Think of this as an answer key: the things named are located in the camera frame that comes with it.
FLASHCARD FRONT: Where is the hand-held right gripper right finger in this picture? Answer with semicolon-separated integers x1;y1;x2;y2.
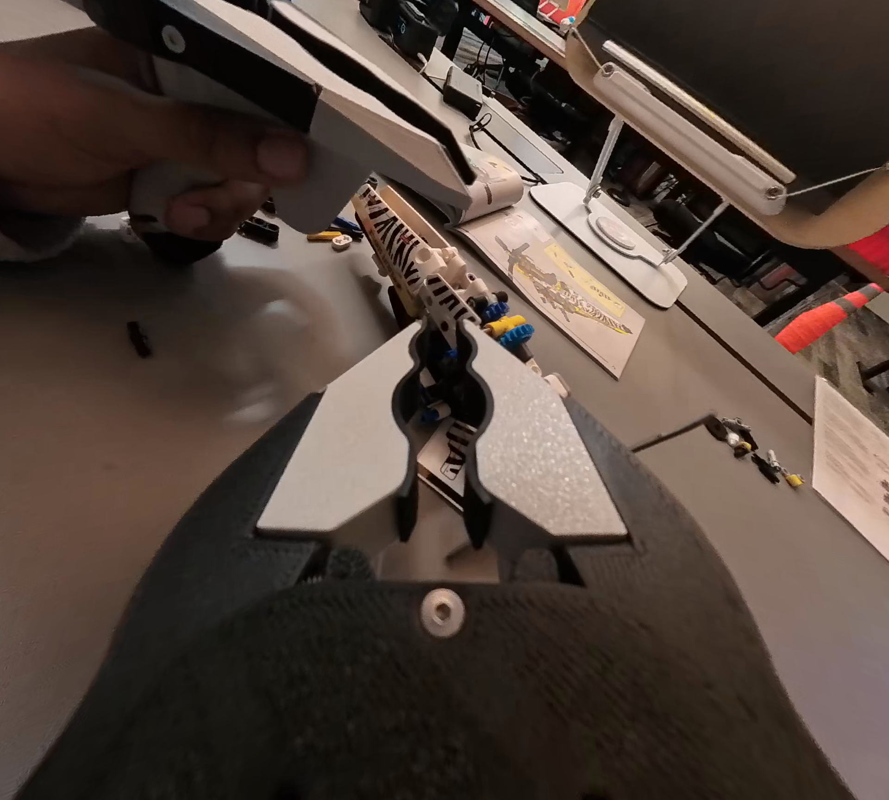
460;319;631;549

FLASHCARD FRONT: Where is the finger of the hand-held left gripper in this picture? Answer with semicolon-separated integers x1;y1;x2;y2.
189;0;479;236
267;0;482;184

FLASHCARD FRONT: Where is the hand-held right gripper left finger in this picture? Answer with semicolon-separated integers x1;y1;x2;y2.
256;319;426;545

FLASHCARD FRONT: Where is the white striped lego model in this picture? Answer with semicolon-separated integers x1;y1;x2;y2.
351;182;572;513

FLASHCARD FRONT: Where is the lego instruction booklet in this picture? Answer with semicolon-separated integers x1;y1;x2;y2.
448;146;647;379

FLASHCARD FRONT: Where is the black grey lego subassembly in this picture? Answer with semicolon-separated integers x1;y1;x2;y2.
628;413;757;458

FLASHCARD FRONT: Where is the small black yellow lego piece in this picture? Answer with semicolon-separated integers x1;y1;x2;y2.
750;448;807;490

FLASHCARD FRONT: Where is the person's left hand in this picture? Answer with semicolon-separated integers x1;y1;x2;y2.
0;50;311;244

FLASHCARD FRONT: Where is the black equipment case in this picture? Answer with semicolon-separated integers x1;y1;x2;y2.
359;0;405;31
391;0;461;59

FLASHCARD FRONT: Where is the black power adapter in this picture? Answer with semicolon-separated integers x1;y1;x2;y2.
443;67;485;120

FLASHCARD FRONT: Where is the long wooden table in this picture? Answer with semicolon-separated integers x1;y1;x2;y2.
414;0;572;68

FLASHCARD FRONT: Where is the white tablet stand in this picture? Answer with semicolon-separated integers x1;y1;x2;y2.
530;112;730;309

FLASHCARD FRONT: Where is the white printed paper sheet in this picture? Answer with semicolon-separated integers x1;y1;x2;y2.
811;376;889;563

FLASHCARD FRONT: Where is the red fabric object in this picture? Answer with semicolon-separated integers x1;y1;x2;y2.
844;224;889;290

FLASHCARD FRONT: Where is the black cable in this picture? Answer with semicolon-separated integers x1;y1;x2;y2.
467;111;551;186

